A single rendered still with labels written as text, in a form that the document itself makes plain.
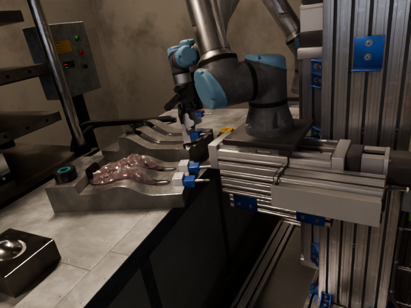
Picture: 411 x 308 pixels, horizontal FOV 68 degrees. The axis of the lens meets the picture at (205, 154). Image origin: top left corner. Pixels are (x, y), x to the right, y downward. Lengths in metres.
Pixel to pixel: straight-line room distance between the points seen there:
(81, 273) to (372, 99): 0.96
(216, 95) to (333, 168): 0.38
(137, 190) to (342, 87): 0.74
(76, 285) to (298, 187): 0.63
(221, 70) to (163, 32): 2.82
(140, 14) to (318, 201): 3.29
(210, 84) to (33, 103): 3.11
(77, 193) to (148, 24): 2.81
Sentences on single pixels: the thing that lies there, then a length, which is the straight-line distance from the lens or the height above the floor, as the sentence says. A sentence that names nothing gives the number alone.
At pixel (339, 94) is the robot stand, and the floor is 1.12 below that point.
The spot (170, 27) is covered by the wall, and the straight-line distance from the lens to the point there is 3.58.
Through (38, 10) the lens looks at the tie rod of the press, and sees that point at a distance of 1.78.
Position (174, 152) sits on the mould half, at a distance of 1.34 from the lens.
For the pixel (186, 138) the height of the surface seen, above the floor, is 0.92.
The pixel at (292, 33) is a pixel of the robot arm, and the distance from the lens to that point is 1.50.
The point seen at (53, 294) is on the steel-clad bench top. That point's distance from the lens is 0.93.
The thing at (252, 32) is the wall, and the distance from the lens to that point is 3.11.
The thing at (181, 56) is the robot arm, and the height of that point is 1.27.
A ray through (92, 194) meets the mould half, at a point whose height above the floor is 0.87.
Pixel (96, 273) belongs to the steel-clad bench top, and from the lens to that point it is 0.93.
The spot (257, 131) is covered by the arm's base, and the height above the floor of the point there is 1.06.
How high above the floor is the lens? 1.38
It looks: 23 degrees down
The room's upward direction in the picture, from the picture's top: 8 degrees counter-clockwise
